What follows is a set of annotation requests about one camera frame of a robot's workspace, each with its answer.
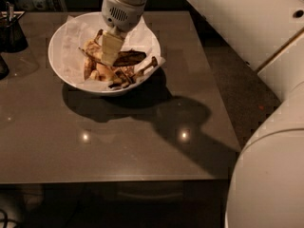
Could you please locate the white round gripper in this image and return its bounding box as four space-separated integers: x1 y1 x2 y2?
101 0 146 66

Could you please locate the brown-spotted banana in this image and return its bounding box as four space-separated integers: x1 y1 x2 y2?
80 29 146 67

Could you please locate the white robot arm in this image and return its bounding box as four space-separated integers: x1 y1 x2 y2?
105 0 304 228

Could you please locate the banana pile in bowl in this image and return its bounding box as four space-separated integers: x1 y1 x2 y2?
84 57 158 88

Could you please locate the white ceramic bowl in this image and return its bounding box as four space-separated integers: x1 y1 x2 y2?
47 11 162 98

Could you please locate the white paper liner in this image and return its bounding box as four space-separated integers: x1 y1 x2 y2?
60 9 166 92

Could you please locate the black mesh utensil holder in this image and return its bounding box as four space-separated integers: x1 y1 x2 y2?
0 2 28 53

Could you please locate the dark glass object left edge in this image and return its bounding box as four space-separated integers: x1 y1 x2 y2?
0 55 10 80

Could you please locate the dark cabinet with drawer handle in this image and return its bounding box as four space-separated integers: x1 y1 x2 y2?
0 180 227 228

